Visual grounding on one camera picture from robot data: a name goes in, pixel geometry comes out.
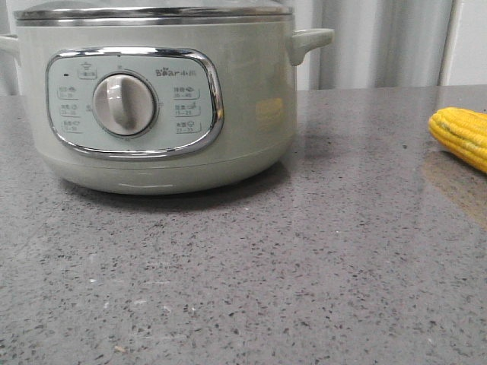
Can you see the glass pot lid steel rim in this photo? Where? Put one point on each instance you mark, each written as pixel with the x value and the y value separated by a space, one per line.
pixel 70 10

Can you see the yellow corn cob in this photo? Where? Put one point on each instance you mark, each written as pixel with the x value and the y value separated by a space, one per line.
pixel 463 133

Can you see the pale green electric cooking pot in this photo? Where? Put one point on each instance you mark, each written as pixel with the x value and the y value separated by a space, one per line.
pixel 161 121

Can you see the white pleated curtain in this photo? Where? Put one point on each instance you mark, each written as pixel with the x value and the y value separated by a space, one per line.
pixel 323 44

